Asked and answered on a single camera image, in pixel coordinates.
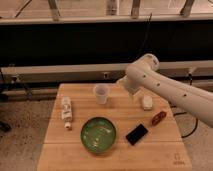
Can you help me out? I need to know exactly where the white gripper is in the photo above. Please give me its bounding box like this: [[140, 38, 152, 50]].
[[116, 76, 139, 102]]

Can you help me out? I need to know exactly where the translucent white cup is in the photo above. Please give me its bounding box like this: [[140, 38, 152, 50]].
[[93, 84, 109, 104]]

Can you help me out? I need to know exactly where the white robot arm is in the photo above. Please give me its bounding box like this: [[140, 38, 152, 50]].
[[118, 53, 213, 128]]

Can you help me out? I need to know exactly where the green ceramic bowl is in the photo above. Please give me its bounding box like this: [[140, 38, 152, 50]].
[[80, 117, 117, 154]]

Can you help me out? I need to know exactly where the small white block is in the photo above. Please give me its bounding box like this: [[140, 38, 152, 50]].
[[142, 95, 153, 110]]

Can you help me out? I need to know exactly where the small red-brown object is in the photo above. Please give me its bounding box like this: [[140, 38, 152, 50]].
[[151, 111, 167, 126]]

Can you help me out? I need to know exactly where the black smartphone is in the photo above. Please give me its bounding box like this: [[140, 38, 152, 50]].
[[125, 124, 148, 145]]

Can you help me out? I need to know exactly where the white tube with cap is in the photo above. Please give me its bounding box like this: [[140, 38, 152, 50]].
[[61, 97, 73, 130]]

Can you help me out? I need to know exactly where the black hanging cable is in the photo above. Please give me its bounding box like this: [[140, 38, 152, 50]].
[[121, 12, 153, 81]]

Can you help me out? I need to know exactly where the black cable at right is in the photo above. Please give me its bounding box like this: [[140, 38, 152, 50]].
[[173, 111, 199, 139]]

